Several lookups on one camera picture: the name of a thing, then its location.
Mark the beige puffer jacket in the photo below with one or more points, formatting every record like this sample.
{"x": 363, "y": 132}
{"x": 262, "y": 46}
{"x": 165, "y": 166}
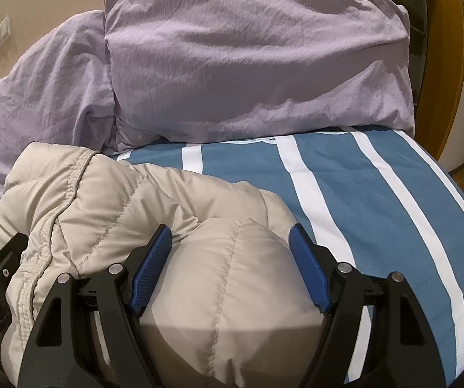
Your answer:
{"x": 224, "y": 291}

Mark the lavender pillow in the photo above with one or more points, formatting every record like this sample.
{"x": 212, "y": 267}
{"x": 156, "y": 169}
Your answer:
{"x": 50, "y": 101}
{"x": 248, "y": 56}

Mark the lavender pillow left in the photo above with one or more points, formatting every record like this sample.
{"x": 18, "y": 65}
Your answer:
{"x": 50, "y": 101}

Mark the blue white striped bed sheet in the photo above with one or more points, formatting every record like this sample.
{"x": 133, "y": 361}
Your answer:
{"x": 337, "y": 186}

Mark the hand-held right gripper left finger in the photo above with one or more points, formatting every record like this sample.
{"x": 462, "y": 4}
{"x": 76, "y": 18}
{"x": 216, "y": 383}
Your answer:
{"x": 151, "y": 266}

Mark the wooden door frame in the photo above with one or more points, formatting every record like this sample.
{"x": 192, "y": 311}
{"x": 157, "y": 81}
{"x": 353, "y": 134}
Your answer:
{"x": 448, "y": 48}

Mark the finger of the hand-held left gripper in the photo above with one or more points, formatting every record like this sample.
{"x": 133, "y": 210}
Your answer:
{"x": 3, "y": 258}

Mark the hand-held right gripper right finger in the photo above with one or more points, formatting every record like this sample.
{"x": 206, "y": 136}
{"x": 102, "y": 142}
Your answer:
{"x": 309, "y": 266}

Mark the dark door panel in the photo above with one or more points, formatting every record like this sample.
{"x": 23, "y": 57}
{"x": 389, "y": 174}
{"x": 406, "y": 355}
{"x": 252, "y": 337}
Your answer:
{"x": 412, "y": 12}

